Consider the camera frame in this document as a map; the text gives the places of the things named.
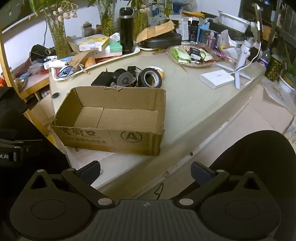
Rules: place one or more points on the brown paper envelope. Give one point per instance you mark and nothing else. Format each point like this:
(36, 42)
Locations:
(155, 31)

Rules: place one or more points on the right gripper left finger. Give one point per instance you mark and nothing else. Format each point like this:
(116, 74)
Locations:
(81, 181)

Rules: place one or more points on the white plastic food container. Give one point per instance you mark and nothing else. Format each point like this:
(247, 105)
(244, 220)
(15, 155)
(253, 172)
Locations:
(233, 22)

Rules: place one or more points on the black power adapter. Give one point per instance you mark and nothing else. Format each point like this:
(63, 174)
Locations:
(103, 79)

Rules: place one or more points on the white phone gimbal tripod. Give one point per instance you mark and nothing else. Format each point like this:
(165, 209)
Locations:
(257, 30)

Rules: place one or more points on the tan drawstring pouch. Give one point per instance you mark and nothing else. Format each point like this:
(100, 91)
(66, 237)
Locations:
(76, 60)

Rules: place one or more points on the black zip case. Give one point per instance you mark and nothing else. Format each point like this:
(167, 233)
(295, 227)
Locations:
(162, 41)

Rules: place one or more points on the black thermos bottle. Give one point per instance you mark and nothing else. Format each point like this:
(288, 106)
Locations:
(126, 29)

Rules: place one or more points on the green tissue pack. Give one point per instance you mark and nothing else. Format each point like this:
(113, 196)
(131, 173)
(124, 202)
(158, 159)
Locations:
(115, 47)

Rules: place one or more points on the white power bank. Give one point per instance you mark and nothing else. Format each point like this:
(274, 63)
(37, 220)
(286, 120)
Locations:
(216, 79)

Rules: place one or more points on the yellow dog earbud case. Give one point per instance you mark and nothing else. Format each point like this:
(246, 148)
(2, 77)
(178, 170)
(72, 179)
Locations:
(159, 70)

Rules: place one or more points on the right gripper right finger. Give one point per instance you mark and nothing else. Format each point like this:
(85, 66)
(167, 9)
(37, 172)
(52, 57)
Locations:
(208, 180)

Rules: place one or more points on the open cardboard box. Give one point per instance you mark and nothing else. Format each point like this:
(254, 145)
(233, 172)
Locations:
(119, 120)

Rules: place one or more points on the yellow white box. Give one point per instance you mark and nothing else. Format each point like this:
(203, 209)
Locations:
(94, 43)

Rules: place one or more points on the glass snack dish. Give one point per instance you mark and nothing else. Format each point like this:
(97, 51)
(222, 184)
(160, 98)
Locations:
(192, 56)

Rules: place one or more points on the glass vase with stems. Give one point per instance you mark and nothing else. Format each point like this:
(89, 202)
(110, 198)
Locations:
(57, 29)

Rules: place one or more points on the black suction cup mount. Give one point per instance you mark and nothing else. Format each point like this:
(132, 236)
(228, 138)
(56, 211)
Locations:
(123, 78)

